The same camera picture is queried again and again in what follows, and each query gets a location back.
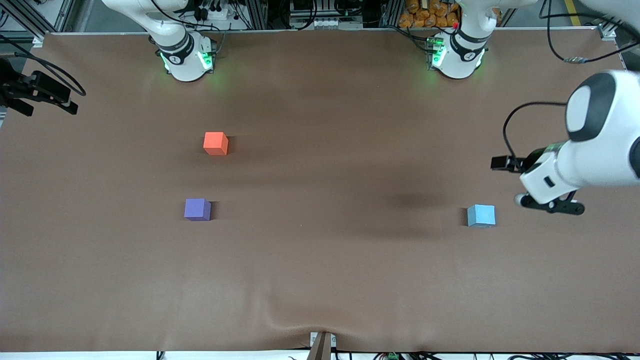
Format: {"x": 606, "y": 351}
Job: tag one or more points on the purple foam block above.
{"x": 196, "y": 209}

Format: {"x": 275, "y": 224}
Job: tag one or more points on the metal table corner bracket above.
{"x": 38, "y": 41}
{"x": 607, "y": 32}

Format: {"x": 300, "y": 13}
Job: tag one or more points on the orange foam block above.
{"x": 215, "y": 142}

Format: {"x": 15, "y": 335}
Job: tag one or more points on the orange packets heap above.
{"x": 430, "y": 12}

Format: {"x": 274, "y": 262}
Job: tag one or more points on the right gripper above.
{"x": 14, "y": 86}

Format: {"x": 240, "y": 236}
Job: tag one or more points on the brown table cloth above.
{"x": 350, "y": 250}

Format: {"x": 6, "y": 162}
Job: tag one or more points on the table edge clamp bracket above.
{"x": 322, "y": 347}

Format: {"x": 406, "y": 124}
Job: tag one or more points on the white power strip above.
{"x": 216, "y": 14}

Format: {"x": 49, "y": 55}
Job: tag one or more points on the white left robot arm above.
{"x": 610, "y": 130}

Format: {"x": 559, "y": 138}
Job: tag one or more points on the green terminal connector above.
{"x": 392, "y": 356}

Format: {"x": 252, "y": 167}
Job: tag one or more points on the light blue foam block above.
{"x": 481, "y": 216}

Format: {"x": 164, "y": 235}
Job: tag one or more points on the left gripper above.
{"x": 532, "y": 160}

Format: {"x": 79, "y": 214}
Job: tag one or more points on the white terminal block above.
{"x": 325, "y": 23}

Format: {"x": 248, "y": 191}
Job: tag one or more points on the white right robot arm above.
{"x": 182, "y": 62}

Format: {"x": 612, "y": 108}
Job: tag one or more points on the aluminium frame post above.
{"x": 390, "y": 12}
{"x": 260, "y": 14}

